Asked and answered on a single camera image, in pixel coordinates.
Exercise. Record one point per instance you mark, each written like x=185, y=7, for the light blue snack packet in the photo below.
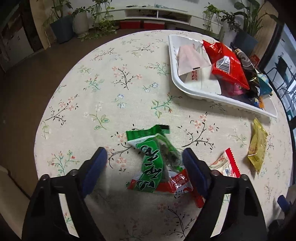
x=264, y=85

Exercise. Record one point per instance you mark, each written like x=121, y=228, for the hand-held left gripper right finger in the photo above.
x=196, y=171

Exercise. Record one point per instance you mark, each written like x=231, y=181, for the pale cabinet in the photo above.
x=13, y=46

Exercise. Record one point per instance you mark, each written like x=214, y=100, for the trailing plant white pot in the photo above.
x=81, y=23

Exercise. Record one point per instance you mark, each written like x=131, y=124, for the red storage box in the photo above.
x=130, y=24
x=153, y=24

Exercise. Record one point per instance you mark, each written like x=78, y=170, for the red snack bag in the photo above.
x=231, y=69

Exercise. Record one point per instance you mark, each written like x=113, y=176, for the gold snack packet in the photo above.
x=257, y=146

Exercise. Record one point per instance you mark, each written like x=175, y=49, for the dark brown chocolate packet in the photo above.
x=245, y=60

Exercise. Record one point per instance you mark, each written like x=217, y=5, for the tall plant dark square pot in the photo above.
x=245, y=41

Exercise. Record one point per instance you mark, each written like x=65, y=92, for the small-leaf potted plant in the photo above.
x=231, y=20

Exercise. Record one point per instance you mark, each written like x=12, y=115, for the white flat packet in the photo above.
x=203, y=81

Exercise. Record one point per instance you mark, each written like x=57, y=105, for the floral tablecloth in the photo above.
x=104, y=97

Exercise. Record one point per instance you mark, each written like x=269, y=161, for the small red white packet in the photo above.
x=225, y=164

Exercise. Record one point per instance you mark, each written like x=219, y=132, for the bright pink snack packet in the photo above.
x=235, y=90

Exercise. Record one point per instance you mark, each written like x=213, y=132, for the red paper box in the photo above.
x=254, y=60

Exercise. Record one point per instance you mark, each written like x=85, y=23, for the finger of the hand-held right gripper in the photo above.
x=284, y=204

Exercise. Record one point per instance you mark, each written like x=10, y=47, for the potted plant dark blue pot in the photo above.
x=62, y=30

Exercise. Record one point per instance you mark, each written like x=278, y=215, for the hanging vine plant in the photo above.
x=212, y=16

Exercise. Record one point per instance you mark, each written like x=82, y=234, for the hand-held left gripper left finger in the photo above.
x=94, y=171

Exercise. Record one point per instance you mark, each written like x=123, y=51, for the black window frame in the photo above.
x=272, y=41

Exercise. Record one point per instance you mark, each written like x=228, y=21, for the blue packet with yellow snack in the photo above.
x=259, y=103

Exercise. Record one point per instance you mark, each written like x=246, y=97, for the green seaweed snack packet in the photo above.
x=150, y=162

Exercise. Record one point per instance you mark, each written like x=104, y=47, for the white low cabinet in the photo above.
x=171, y=15

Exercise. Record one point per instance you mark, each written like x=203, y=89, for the black chair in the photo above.
x=281, y=67

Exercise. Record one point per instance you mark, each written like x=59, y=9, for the white plastic tray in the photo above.
x=173, y=60

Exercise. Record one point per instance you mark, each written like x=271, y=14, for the pale pink snack packet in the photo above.
x=189, y=60

